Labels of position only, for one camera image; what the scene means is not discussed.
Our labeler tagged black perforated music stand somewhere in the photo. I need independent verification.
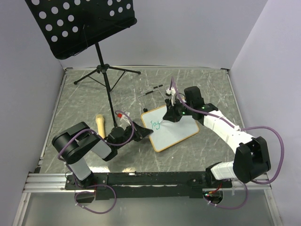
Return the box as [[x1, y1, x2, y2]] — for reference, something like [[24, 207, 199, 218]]
[[24, 0, 142, 128]]

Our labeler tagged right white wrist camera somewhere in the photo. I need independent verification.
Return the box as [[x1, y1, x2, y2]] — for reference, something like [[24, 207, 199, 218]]
[[166, 86, 176, 106]]

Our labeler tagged aluminium extrusion rail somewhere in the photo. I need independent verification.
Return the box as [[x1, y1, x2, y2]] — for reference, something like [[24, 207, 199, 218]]
[[23, 173, 71, 193]]

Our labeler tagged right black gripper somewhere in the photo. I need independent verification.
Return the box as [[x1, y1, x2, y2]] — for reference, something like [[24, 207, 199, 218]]
[[163, 97, 194, 123]]

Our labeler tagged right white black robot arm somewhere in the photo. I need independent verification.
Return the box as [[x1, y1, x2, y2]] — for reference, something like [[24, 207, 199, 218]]
[[163, 86, 271, 187]]

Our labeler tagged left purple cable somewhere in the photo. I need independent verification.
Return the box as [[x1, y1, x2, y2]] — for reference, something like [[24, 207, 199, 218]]
[[57, 110, 135, 214]]

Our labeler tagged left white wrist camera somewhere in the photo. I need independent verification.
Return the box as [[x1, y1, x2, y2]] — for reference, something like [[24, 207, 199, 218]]
[[115, 111, 131, 127]]

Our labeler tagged wire whiteboard easel stand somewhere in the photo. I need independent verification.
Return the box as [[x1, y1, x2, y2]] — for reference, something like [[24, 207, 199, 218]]
[[137, 84, 166, 113]]

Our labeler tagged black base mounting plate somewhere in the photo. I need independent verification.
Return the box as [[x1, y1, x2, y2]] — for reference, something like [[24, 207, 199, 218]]
[[65, 171, 232, 200]]

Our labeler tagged yellow framed whiteboard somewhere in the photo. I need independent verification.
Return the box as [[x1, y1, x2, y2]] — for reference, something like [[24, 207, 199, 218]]
[[141, 106, 199, 152]]

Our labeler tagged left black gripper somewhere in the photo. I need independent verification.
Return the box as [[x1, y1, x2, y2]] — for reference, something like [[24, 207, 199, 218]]
[[116, 121, 153, 150]]

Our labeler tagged wooden toy microphone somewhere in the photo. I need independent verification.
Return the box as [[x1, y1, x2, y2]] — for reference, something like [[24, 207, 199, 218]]
[[95, 114, 105, 138]]

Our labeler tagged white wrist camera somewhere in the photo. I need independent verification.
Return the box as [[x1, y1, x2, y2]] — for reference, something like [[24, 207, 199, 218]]
[[115, 111, 131, 127], [166, 86, 176, 106]]

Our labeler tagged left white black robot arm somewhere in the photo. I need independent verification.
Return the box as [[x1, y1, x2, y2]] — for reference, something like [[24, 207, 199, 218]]
[[52, 121, 153, 189]]

